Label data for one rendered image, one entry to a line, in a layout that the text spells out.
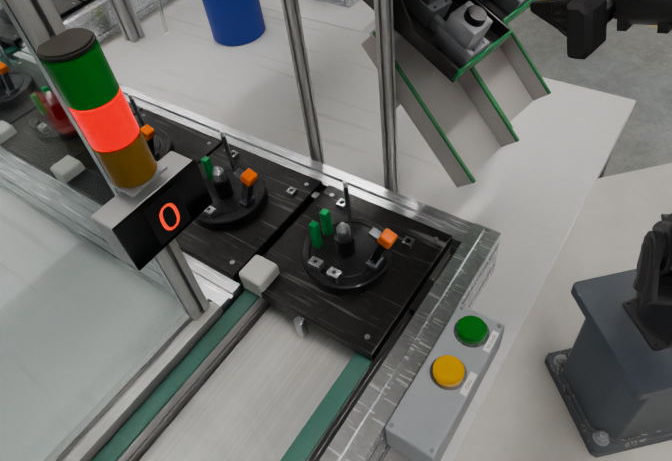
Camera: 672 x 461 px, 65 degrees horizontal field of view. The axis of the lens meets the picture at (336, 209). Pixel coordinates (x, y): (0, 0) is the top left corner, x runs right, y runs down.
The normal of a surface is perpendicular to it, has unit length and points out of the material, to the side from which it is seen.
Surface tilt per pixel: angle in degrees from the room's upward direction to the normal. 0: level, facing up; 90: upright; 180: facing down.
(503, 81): 45
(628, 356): 0
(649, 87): 0
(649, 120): 0
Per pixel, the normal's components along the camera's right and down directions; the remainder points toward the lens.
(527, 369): -0.11, -0.68
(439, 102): 0.43, -0.15
